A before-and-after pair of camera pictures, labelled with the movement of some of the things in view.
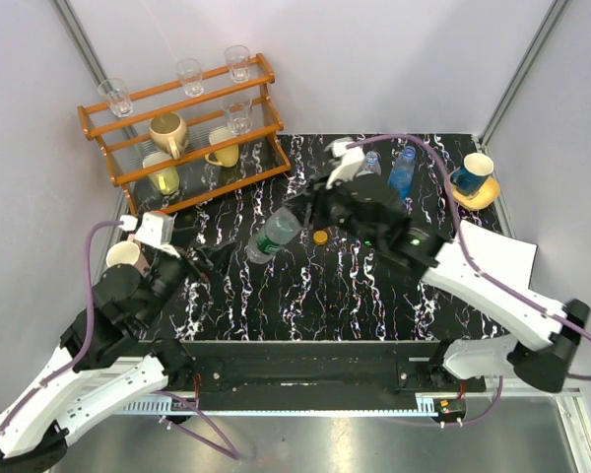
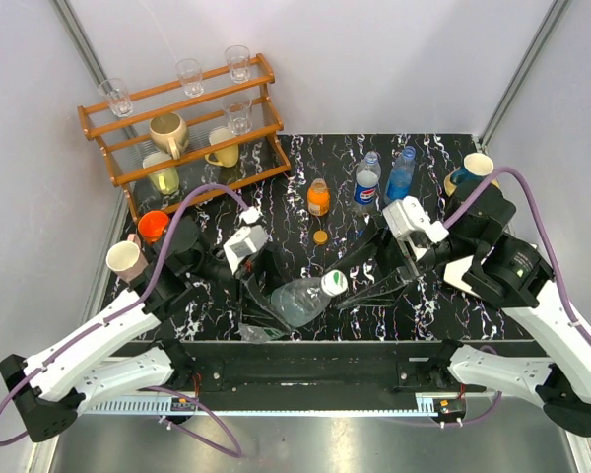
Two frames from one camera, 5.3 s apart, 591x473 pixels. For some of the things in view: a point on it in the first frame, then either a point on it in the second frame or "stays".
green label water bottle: x=282 y=226 → x=297 y=304
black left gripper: x=218 y=255 → x=267 y=259
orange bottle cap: x=320 y=236 stays
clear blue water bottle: x=401 y=173 stays
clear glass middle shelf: x=238 y=112 stays
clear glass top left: x=116 y=92 stays
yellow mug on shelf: x=227 y=158 stays
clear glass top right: x=238 y=59 stays
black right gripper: x=320 y=197 → x=403 y=264
